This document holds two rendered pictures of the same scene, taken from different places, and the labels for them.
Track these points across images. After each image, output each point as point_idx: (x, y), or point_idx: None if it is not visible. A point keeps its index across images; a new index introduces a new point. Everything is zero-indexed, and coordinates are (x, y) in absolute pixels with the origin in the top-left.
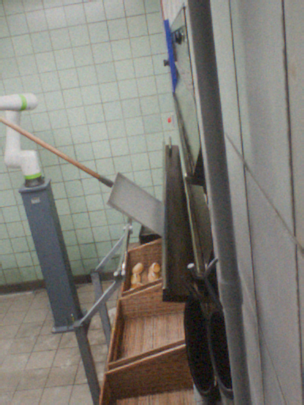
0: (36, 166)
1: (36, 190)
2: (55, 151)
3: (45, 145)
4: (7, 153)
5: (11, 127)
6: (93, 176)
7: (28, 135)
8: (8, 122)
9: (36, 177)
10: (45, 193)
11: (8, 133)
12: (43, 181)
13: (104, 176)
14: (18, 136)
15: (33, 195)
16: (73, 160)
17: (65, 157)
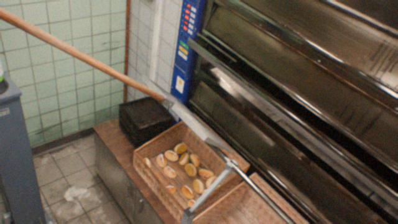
0: (0, 65)
1: (7, 99)
2: (122, 78)
3: (111, 72)
4: None
5: (66, 51)
6: (157, 99)
7: (90, 61)
8: (61, 43)
9: (0, 81)
10: (18, 101)
11: None
12: (7, 83)
13: (165, 96)
14: None
15: (0, 107)
16: (140, 86)
17: (132, 83)
